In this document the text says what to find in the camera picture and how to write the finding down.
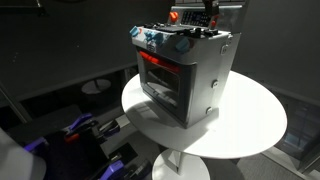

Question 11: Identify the grey toy stove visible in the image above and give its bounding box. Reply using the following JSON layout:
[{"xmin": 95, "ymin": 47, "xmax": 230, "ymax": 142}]
[{"xmin": 129, "ymin": 0, "xmax": 242, "ymax": 130}]

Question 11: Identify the purple black spring clamp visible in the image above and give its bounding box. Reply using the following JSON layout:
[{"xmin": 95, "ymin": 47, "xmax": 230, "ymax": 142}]
[
  {"xmin": 99, "ymin": 159, "xmax": 152, "ymax": 180},
  {"xmin": 63, "ymin": 112, "xmax": 121, "ymax": 145}
]

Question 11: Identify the white rounded object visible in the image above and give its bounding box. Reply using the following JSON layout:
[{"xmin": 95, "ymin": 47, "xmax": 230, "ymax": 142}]
[{"xmin": 0, "ymin": 128, "xmax": 47, "ymax": 180}]

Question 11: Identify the round white pedestal table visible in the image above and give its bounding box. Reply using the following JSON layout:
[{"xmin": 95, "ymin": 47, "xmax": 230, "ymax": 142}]
[{"xmin": 121, "ymin": 70, "xmax": 288, "ymax": 180}]

